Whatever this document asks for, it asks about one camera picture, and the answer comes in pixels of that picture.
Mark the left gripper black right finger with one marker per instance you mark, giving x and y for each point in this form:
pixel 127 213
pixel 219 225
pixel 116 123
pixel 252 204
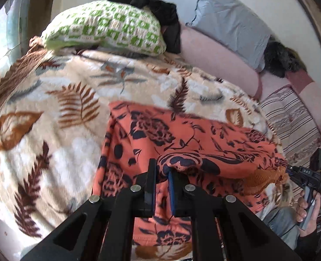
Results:
pixel 180 193

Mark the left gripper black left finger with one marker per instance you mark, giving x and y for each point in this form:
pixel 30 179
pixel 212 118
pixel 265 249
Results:
pixel 146 200

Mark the orange floral garment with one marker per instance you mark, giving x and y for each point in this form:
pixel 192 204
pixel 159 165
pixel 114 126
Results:
pixel 220 158

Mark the right hand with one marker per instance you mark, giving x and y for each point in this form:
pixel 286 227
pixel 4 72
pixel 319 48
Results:
pixel 301 213

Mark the striped pillow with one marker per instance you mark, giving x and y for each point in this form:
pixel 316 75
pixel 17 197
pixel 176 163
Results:
pixel 293 124

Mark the black fuzzy cushion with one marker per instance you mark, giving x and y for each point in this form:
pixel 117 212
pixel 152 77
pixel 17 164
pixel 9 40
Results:
pixel 280 59

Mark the cream leaf-print blanket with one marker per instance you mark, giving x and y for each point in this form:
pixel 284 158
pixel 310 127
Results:
pixel 54 110

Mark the pink mattress sheet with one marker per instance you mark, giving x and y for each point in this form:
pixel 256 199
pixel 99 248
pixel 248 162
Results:
pixel 208 55

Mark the green white patterned pillow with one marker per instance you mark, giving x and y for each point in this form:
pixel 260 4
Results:
pixel 107 24

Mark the black cloth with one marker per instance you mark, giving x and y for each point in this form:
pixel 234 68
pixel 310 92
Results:
pixel 167 15

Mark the grey pillow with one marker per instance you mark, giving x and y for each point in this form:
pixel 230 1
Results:
pixel 235 26

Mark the stained glass window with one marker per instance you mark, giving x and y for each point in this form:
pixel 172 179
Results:
pixel 13 32

